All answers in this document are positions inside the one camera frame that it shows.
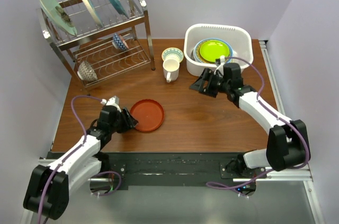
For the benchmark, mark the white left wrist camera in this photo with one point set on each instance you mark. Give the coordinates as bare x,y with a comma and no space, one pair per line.
113,101

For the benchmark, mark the steel dish rack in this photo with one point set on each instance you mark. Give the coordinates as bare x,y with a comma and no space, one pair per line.
94,44

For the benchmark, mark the cream ceramic mug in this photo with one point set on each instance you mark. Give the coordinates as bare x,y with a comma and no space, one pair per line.
171,70

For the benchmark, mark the green floral racked plate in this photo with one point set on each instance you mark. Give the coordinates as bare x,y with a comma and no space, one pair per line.
58,16

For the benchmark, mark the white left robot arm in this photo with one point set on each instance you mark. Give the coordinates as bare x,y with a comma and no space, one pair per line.
51,186

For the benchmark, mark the teal patterned small bowl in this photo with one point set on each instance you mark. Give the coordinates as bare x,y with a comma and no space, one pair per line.
172,53

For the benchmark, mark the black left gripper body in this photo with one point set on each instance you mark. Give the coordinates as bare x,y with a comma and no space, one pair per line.
120,125

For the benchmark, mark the white fluted bottom plate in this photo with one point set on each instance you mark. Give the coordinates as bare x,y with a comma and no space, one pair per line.
193,55

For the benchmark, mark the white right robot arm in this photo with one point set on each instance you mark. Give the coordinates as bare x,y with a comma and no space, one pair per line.
287,143

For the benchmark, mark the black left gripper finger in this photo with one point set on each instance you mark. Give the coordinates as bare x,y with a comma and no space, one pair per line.
126,114
130,123

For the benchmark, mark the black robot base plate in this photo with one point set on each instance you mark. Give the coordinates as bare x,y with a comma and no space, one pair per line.
175,169

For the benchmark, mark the red plate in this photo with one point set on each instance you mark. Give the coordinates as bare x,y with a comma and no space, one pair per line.
149,114

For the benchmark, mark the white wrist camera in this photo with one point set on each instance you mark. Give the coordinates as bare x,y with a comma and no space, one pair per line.
220,63
113,101

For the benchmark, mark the cream rimmed racked plate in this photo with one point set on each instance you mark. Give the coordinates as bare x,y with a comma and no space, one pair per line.
89,6

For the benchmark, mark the blue plate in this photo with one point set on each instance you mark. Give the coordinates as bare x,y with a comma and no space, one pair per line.
232,49

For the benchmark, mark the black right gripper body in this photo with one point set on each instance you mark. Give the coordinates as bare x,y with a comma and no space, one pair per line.
217,85

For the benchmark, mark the blue zigzag bowl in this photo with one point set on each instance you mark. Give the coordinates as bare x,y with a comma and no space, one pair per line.
119,42

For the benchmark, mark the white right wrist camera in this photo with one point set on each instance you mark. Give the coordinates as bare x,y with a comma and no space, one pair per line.
220,63

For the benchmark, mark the yellow woven rim plate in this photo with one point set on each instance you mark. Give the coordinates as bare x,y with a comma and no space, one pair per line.
197,46

